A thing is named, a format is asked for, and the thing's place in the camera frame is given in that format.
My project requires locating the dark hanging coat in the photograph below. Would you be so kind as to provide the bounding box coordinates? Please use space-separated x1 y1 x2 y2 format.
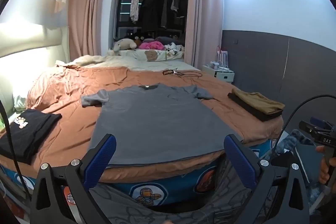
142 0 162 30

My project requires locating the beige plush toy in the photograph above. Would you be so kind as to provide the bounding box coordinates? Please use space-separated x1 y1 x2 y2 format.
108 38 137 56

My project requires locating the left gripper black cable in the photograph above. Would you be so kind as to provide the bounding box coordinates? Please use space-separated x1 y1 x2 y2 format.
0 101 33 201

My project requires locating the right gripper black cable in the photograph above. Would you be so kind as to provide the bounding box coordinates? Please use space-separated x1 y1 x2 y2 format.
270 94 336 161

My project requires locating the pale green pillow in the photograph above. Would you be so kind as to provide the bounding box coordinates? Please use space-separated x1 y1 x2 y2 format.
12 94 29 112

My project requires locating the white printed cloth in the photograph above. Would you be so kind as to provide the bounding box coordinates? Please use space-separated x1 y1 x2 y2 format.
164 43 184 53

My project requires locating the orange-brown blanket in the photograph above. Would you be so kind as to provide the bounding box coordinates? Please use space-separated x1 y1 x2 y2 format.
0 67 285 184

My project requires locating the blue patterned cloth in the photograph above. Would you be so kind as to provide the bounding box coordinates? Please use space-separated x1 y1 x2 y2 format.
273 130 315 159

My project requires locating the white patterned hanging garment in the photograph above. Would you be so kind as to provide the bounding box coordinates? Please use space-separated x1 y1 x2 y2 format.
129 0 140 24

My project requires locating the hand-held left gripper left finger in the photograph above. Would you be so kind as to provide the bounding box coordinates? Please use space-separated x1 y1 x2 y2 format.
26 133 117 224

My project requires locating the black folded garment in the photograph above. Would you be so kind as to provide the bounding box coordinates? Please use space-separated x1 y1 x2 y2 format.
227 93 282 122

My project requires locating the black printed folded T-shirt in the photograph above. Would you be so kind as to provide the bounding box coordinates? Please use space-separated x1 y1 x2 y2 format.
0 109 63 165

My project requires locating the grey T-shirt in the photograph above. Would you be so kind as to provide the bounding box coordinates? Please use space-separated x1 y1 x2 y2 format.
80 83 243 169

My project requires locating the cream padded headboard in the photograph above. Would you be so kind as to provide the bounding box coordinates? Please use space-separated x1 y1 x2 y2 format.
0 22 70 119

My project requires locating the white nightstand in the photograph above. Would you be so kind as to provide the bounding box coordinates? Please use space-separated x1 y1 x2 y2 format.
202 64 235 83

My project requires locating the pink and white rack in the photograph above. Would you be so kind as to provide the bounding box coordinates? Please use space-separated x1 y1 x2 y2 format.
216 46 230 71

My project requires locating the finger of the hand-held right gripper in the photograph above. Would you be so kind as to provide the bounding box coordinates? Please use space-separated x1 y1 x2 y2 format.
299 121 319 136

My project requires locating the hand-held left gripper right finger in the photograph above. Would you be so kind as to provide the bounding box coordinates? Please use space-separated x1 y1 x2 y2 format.
224 134 311 224

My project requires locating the black cord with glasses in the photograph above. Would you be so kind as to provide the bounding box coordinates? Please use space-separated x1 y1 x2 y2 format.
163 67 202 79

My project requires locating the mustard folded shirt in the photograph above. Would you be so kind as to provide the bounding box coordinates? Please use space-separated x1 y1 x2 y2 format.
231 88 286 115

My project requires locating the dark hanging jacket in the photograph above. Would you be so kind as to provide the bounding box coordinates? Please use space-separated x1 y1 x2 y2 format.
175 0 188 18

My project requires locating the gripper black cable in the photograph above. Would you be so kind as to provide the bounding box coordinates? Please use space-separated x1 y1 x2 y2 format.
0 101 33 201
270 94 336 161

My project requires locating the pink curtain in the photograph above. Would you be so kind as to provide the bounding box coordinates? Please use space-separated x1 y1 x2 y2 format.
184 0 225 68
68 0 120 59

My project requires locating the person's right hand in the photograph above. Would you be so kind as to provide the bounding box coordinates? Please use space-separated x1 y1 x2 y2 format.
316 145 332 185

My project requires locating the pink cloth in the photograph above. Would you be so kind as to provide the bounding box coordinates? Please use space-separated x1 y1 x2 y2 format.
139 41 164 51

